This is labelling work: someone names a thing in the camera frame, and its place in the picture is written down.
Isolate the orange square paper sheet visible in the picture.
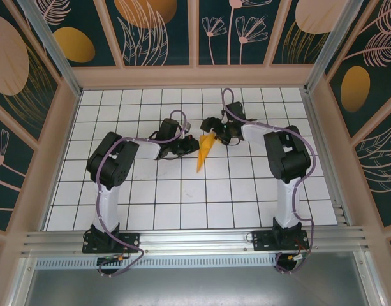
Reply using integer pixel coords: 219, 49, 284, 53
196, 132, 218, 175

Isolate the grey metal sheet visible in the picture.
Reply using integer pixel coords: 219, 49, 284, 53
21, 266, 376, 306

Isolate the long aluminium mounting rail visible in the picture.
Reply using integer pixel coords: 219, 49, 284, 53
21, 226, 370, 256

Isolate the aluminium side rail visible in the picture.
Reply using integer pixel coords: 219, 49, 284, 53
302, 88, 354, 228

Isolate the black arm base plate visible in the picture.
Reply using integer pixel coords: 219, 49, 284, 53
82, 231, 142, 255
251, 229, 311, 252

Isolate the slotted grey cable duct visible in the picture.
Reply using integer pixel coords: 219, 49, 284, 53
35, 253, 279, 269

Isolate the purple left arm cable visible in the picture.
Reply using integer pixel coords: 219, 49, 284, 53
94, 110, 188, 278

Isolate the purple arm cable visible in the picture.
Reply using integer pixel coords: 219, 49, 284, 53
94, 110, 188, 278
221, 88, 317, 275

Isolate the aluminium frame post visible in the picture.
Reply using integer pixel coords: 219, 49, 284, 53
304, 0, 374, 94
16, 0, 84, 97

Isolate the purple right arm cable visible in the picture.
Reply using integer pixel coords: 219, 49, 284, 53
221, 88, 317, 275

